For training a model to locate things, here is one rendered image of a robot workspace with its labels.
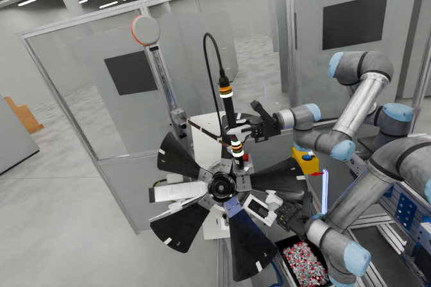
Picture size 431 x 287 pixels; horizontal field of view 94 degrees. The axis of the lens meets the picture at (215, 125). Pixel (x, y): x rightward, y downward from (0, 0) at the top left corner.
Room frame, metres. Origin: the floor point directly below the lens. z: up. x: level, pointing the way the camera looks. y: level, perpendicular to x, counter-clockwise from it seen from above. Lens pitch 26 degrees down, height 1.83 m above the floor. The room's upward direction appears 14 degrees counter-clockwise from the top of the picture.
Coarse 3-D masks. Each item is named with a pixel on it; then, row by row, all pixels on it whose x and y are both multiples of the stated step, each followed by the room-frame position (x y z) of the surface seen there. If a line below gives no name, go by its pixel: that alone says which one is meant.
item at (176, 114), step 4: (176, 108) 1.29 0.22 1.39; (172, 112) 1.24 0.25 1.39; (176, 112) 1.22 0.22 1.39; (180, 112) 1.21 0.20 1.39; (184, 112) 1.21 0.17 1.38; (172, 116) 1.25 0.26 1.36; (176, 116) 1.19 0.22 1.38; (180, 116) 1.20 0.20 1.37; (184, 116) 1.21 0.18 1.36; (176, 120) 1.19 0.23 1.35; (180, 120) 1.19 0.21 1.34
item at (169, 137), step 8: (168, 136) 0.85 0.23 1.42; (168, 144) 0.84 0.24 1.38; (176, 144) 0.82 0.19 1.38; (160, 152) 0.86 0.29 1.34; (168, 152) 0.84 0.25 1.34; (176, 152) 0.81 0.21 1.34; (184, 152) 0.79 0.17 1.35; (160, 160) 0.86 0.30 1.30; (168, 160) 0.83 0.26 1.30; (176, 160) 0.81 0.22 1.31; (184, 160) 0.79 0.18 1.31; (192, 160) 0.76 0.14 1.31; (160, 168) 0.86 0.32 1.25; (168, 168) 0.84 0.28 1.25; (176, 168) 0.82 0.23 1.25; (184, 168) 0.79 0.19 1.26; (192, 168) 0.76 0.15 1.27; (192, 176) 0.77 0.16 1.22
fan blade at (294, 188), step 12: (276, 168) 0.71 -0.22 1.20; (288, 168) 0.70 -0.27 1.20; (300, 168) 0.68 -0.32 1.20; (252, 180) 0.69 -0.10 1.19; (264, 180) 0.67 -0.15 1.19; (276, 180) 0.65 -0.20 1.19; (288, 180) 0.64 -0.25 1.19; (300, 180) 0.63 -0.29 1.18; (264, 192) 0.61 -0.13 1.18; (288, 192) 0.59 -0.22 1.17; (300, 192) 0.58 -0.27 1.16
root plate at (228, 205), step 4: (232, 200) 0.66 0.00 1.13; (236, 200) 0.67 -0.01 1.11; (224, 204) 0.63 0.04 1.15; (228, 204) 0.64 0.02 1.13; (232, 204) 0.64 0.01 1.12; (240, 204) 0.66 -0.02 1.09; (224, 208) 0.62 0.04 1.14; (228, 208) 0.62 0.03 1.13; (232, 208) 0.63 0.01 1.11; (236, 208) 0.64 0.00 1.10; (240, 208) 0.64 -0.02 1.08; (228, 212) 0.61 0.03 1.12; (232, 212) 0.62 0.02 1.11; (236, 212) 0.62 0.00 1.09; (228, 216) 0.60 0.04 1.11; (232, 216) 0.60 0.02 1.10
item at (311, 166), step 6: (294, 150) 0.97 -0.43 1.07; (294, 156) 0.95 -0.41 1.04; (300, 156) 0.91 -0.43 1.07; (300, 162) 0.86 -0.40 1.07; (306, 162) 0.85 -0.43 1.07; (312, 162) 0.85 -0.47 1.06; (318, 162) 0.84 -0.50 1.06; (306, 168) 0.85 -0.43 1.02; (312, 168) 0.85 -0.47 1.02; (318, 168) 0.84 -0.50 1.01
